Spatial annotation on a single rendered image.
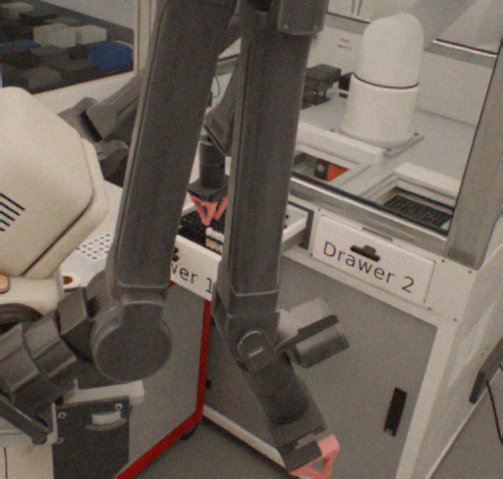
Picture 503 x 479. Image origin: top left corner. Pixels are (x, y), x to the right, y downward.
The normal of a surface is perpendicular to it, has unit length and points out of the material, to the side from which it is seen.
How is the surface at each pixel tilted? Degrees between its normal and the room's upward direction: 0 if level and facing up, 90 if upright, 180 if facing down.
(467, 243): 90
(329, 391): 90
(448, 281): 90
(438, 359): 90
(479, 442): 0
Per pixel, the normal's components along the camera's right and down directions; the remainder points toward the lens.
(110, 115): -0.31, -0.01
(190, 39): 0.23, 0.57
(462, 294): -0.59, 0.34
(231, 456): 0.10, -0.87
